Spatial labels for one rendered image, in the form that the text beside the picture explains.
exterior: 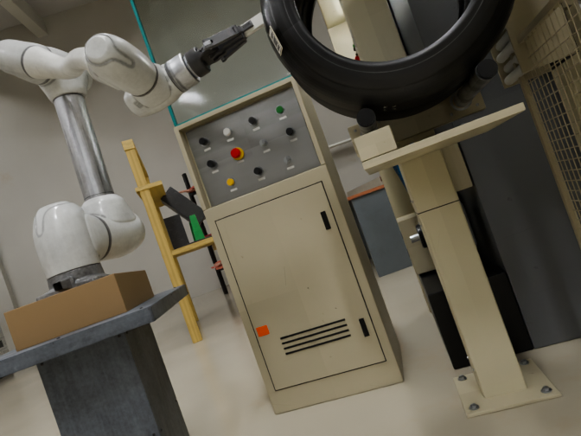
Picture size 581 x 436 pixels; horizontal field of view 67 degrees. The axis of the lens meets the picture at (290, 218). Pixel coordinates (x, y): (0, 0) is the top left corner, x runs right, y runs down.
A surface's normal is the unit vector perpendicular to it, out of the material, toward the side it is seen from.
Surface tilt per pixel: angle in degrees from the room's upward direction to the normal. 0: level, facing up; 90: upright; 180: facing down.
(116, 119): 90
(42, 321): 90
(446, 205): 90
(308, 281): 90
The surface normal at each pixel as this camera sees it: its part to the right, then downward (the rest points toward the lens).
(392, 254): 0.00, -0.01
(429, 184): -0.21, 0.06
